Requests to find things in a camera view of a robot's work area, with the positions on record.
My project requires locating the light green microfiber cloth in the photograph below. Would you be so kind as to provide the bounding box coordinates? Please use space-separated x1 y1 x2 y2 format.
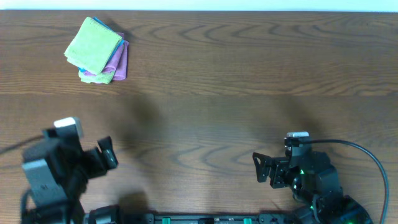
64 17 123 75

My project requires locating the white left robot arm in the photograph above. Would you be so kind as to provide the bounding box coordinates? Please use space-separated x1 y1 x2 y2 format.
21 136 118 223

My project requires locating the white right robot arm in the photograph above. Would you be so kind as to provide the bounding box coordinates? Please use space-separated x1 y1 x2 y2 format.
252 150 373 224

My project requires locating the green folded cloth in stack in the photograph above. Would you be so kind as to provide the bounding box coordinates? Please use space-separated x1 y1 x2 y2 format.
78 71 115 84

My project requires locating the pink folded cloth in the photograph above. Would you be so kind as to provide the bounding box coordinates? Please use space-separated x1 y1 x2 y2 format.
78 33 129 84

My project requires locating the blue folded cloth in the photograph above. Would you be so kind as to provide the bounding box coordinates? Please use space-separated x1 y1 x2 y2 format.
78 17 124 76

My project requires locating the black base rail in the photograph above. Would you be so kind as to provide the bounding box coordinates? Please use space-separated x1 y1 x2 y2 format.
83 205 299 224

